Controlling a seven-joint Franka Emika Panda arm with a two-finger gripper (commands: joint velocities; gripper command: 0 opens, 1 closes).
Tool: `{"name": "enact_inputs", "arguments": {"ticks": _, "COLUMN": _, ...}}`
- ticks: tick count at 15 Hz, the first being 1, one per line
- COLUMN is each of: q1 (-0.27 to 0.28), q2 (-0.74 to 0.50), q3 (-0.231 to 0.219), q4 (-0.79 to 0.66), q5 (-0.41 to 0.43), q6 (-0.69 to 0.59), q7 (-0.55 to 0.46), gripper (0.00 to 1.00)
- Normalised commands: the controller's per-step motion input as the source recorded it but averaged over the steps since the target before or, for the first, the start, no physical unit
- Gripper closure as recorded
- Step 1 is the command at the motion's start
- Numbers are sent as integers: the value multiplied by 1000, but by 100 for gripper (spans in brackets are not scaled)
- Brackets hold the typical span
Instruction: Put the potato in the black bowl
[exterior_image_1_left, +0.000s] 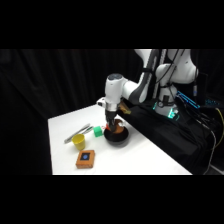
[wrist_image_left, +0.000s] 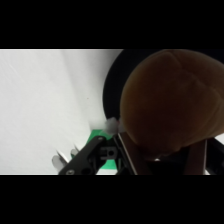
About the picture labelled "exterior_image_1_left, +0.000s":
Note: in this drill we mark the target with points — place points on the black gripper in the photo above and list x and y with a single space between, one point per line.
110 112

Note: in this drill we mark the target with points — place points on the brown potato toy red hat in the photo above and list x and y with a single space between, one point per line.
118 128

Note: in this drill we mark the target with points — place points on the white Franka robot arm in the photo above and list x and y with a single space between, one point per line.
140 88

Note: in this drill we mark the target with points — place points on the black bowl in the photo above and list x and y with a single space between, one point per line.
116 138

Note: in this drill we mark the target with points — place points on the green square block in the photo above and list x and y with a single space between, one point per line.
97 131

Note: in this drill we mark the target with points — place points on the metal tongs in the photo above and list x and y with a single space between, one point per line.
77 133

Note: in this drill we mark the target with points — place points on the yellow plastic cup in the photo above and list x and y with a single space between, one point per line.
79 142

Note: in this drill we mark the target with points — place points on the wooden block blue dot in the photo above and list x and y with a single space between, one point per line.
85 159

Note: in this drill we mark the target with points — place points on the small green light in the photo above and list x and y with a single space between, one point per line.
172 113

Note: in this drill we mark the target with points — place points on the black curtain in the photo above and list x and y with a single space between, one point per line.
50 80

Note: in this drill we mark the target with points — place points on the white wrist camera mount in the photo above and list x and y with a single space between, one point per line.
101 103

